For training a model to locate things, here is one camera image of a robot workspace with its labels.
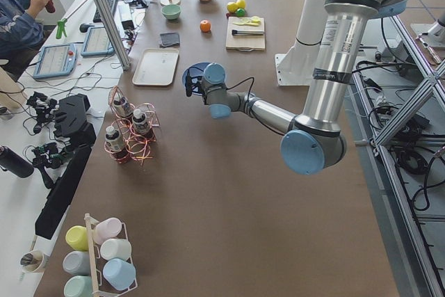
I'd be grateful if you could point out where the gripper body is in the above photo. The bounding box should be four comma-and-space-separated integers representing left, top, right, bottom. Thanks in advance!
184, 69, 204, 97

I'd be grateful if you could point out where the orange fruit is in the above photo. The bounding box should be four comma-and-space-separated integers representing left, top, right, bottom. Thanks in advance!
200, 19, 211, 33

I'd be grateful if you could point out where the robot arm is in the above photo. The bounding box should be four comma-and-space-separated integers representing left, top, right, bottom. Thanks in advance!
182, 0, 407, 175

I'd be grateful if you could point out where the blue round plate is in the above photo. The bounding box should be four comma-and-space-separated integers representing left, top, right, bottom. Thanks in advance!
181, 62, 210, 97

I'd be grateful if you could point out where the cream rabbit tray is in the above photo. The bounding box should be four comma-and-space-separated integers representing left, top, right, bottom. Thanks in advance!
132, 48, 179, 86

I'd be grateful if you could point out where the upper whole lemon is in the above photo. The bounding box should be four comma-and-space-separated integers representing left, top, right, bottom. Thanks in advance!
236, 0, 246, 9

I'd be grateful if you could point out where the green lime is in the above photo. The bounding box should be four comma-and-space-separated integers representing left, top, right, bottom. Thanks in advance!
234, 8, 246, 17

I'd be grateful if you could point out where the grey folded cloth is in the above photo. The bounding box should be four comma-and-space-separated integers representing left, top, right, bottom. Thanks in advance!
159, 32, 180, 48

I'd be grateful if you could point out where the lower lemon slice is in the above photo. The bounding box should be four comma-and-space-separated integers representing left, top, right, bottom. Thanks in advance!
239, 17, 250, 24

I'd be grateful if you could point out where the green bowl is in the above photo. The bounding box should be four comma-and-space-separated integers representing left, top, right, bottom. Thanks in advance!
161, 4, 181, 20

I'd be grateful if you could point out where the right rear tea bottle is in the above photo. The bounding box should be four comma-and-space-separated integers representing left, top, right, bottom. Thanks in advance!
132, 109, 154, 140

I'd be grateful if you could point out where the tea bottle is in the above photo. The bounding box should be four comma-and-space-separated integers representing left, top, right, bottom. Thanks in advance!
132, 109, 154, 140
113, 95, 132, 118
105, 125, 130, 163

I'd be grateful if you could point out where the yellow plastic knife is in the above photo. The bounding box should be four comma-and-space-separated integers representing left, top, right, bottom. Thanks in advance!
232, 21, 261, 26

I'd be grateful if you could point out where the left rear tea bottle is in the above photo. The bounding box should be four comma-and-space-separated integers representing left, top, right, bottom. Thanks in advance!
113, 95, 132, 118

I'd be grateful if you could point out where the wooden cutting board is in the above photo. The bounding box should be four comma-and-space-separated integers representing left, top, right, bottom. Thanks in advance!
225, 16, 266, 51

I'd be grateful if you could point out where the front tea bottle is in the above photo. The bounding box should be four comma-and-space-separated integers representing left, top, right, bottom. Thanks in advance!
105, 125, 130, 163

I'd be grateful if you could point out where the right teach pendant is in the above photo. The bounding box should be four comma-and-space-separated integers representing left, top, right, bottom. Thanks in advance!
81, 26, 115, 58

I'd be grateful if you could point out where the teach pendant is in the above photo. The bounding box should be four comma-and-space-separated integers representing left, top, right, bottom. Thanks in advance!
81, 26, 115, 58
33, 43, 77, 79

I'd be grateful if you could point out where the black keyboard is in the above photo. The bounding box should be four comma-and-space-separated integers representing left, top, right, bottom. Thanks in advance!
92, 0, 120, 24

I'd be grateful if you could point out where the computer mouse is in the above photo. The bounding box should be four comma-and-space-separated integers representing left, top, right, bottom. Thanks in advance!
79, 23, 95, 33

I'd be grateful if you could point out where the left teach pendant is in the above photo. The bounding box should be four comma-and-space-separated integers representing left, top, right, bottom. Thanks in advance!
33, 43, 77, 79

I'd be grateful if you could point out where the green clamp tool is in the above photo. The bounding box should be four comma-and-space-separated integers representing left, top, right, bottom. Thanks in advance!
56, 18, 67, 40

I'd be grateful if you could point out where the pink cup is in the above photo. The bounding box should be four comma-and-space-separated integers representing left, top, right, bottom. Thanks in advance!
92, 217, 122, 245

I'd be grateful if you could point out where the white cup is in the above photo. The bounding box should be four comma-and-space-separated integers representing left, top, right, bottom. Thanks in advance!
100, 239, 132, 261

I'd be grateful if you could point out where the person in blue hoodie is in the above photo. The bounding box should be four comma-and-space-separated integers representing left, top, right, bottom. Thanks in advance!
1, 0, 52, 59

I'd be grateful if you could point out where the yellow cup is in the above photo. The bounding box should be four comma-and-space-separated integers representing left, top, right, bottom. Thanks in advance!
65, 225, 88, 251

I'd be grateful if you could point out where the black water bottle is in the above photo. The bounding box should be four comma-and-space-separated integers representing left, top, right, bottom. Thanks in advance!
1, 146, 34, 178

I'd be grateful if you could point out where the blue cup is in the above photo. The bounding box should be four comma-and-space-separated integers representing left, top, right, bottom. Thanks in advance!
102, 258, 136, 291

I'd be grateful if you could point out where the wooden cup rack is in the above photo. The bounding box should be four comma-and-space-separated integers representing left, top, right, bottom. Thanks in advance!
84, 213, 138, 297

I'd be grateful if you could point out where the grey cup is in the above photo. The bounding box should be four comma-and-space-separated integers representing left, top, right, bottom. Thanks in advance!
63, 250, 90, 275

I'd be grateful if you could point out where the green cup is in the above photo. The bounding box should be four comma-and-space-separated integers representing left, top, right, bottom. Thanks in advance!
63, 275, 92, 297

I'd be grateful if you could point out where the paper cup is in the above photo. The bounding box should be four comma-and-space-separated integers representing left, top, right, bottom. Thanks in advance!
19, 250, 48, 273

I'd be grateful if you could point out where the copper wire bottle rack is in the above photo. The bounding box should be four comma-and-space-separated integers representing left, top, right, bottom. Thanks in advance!
104, 86, 161, 165

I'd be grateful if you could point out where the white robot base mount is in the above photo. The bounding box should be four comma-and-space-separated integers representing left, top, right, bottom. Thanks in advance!
275, 0, 327, 86

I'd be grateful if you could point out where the aluminium frame post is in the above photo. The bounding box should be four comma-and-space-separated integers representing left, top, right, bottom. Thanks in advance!
94, 0, 130, 70

